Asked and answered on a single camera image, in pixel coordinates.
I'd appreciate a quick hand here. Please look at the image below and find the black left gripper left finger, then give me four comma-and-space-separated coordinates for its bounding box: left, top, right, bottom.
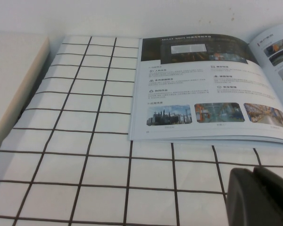
226, 168, 280, 226

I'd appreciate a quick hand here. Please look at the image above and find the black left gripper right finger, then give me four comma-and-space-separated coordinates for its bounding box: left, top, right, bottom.
253, 166, 283, 226

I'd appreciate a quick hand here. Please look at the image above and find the white product catalog book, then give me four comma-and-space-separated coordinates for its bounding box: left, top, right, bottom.
127, 22, 283, 146

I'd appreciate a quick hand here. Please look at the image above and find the white black-grid tablecloth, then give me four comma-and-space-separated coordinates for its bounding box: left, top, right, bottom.
0, 35, 283, 226

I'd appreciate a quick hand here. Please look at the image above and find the white flat board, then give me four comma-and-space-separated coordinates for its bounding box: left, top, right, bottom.
0, 32, 50, 163

